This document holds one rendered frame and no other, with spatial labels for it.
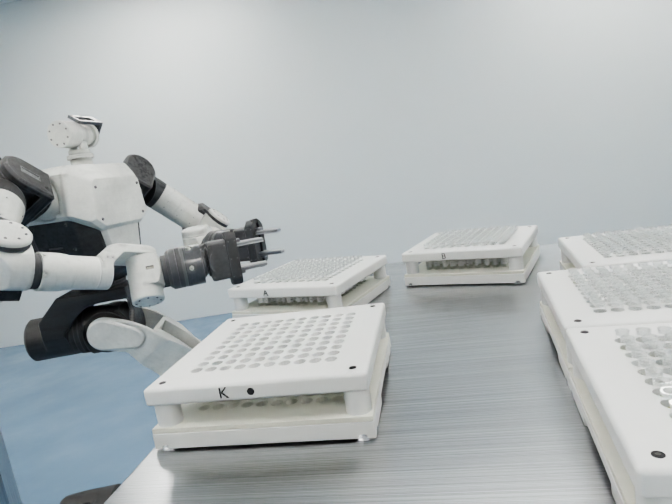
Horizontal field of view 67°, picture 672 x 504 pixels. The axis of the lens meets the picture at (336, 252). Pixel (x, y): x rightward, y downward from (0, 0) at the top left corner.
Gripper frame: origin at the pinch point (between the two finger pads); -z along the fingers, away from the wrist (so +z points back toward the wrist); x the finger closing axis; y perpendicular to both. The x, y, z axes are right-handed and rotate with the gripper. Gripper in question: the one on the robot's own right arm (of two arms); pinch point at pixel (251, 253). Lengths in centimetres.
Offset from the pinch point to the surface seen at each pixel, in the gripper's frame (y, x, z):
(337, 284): 29.7, 4.2, -9.7
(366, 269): 21.4, 4.6, -18.6
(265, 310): 18.4, 8.8, 1.9
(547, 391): 70, 11, -19
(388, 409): 63, 11, -3
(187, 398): 59, 6, 18
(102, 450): -140, 99, 67
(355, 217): -305, 29, -139
